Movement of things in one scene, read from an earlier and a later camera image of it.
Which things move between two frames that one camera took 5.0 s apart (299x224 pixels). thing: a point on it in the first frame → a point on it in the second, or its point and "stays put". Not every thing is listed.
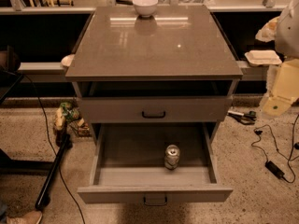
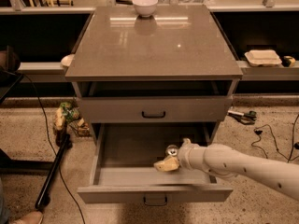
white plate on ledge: (66, 61) stays put
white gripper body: (288, 35) → (187, 155)
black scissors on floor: (244, 119) stays put
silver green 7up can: (172, 157) stays put
